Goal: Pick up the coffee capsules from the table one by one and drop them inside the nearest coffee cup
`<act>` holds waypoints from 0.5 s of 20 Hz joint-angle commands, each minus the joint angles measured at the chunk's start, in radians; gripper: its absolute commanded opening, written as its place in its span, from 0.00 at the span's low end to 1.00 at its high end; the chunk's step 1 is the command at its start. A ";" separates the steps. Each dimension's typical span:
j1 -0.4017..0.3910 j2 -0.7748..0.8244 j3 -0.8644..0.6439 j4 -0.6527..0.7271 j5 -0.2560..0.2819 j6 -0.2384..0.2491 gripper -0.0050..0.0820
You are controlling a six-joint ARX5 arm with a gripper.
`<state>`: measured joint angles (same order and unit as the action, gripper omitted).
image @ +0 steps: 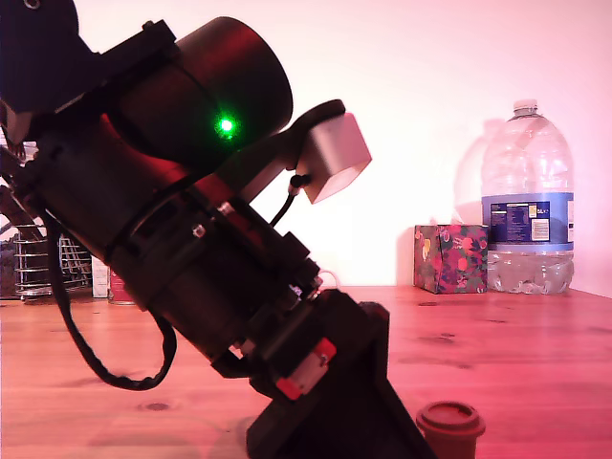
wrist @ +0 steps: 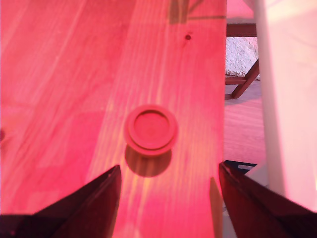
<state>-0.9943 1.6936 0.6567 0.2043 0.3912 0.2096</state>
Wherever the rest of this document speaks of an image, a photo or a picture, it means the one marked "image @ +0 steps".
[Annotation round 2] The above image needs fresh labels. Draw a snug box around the brown coffee cup with lid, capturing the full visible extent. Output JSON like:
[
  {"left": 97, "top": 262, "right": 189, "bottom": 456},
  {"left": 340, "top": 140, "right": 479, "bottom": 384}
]
[{"left": 415, "top": 400, "right": 487, "bottom": 459}]

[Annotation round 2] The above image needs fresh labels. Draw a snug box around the floral tissue box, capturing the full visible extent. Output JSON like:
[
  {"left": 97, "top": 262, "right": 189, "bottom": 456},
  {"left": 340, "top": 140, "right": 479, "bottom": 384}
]
[{"left": 413, "top": 224, "right": 490, "bottom": 295}]

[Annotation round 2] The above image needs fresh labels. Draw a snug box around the large clear water bottle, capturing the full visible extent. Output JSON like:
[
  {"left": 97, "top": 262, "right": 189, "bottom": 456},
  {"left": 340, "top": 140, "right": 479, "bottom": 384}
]
[{"left": 480, "top": 98, "right": 576, "bottom": 295}]

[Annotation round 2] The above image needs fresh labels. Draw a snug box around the thin white wire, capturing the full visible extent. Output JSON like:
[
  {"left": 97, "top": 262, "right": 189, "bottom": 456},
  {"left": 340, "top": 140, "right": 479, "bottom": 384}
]
[{"left": 315, "top": 269, "right": 341, "bottom": 292}]

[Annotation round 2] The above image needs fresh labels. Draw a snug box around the long black looping cable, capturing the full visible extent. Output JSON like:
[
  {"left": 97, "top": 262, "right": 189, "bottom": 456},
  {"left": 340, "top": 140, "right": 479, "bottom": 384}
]
[{"left": 45, "top": 209, "right": 179, "bottom": 392}]

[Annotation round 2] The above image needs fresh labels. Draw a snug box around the short black camera cable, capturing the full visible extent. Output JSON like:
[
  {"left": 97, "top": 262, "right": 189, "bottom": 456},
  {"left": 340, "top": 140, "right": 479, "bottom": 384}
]
[{"left": 270, "top": 174, "right": 312, "bottom": 229}]

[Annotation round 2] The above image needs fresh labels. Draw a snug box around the chrome wire utensil rack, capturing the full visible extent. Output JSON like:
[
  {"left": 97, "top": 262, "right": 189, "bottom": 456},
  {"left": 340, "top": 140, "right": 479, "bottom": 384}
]
[{"left": 12, "top": 223, "right": 93, "bottom": 301}]

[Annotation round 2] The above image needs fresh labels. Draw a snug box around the grey camera box with bracket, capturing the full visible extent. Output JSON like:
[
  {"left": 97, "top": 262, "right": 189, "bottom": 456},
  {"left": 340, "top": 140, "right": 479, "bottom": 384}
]
[{"left": 265, "top": 98, "right": 373, "bottom": 206}]

